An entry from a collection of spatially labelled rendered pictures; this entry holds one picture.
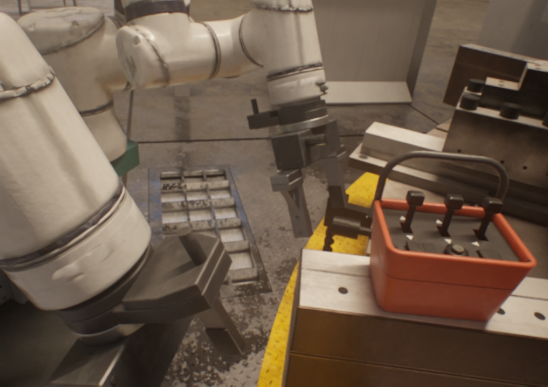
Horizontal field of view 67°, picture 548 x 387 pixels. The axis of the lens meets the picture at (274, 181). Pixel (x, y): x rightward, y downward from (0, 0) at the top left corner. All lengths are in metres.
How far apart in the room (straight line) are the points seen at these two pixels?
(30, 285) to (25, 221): 0.05
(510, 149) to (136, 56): 1.39
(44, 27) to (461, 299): 0.80
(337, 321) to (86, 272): 0.45
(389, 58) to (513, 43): 2.16
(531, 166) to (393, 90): 2.36
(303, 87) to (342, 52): 3.10
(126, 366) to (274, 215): 1.75
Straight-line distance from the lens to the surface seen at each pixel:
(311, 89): 0.60
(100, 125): 0.92
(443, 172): 1.86
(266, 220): 1.98
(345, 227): 1.42
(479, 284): 0.64
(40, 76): 0.26
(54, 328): 1.15
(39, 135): 0.25
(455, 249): 0.61
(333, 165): 0.71
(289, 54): 0.60
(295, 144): 0.58
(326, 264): 0.72
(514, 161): 1.73
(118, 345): 0.31
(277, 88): 0.61
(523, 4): 5.74
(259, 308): 1.57
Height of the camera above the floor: 1.15
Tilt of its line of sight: 30 degrees down
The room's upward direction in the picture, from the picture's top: 5 degrees clockwise
